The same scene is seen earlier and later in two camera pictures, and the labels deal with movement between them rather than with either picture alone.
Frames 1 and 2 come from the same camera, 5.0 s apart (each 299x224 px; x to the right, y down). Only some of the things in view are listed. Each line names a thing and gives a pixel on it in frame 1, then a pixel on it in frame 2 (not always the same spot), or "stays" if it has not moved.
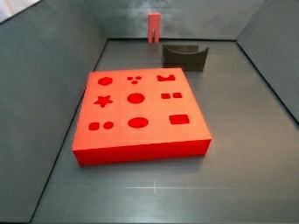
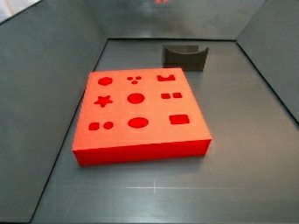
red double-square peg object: [154, 24] -> [162, 2]
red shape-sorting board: [139, 115] stays
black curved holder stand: [186, 57] stays
